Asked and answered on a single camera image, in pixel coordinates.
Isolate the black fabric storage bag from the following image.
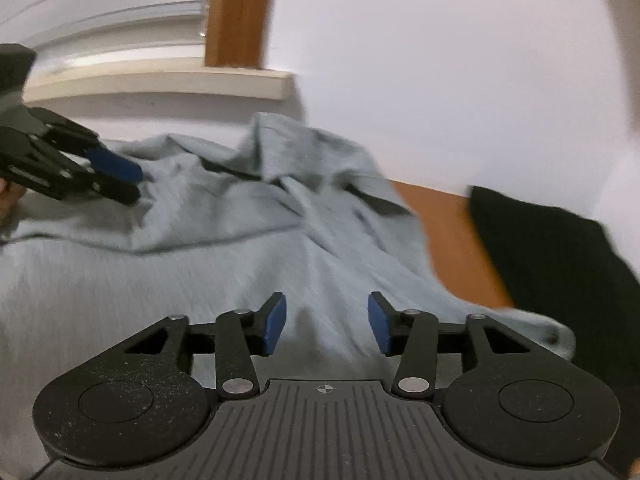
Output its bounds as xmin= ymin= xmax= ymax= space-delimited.
xmin=469 ymin=186 xmax=639 ymax=474

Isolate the cream window sill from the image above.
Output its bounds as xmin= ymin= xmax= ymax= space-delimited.
xmin=23 ymin=58 xmax=294 ymax=103

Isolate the grey sweatshirt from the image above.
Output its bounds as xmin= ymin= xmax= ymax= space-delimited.
xmin=0 ymin=110 xmax=576 ymax=480

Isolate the white window blind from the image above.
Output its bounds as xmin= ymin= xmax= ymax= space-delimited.
xmin=0 ymin=0 xmax=214 ymax=57

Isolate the brown wooden window frame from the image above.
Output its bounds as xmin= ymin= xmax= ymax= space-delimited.
xmin=204 ymin=0 xmax=270 ymax=68

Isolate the person's left hand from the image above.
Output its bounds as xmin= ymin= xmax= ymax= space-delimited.
xmin=0 ymin=178 xmax=27 ymax=228

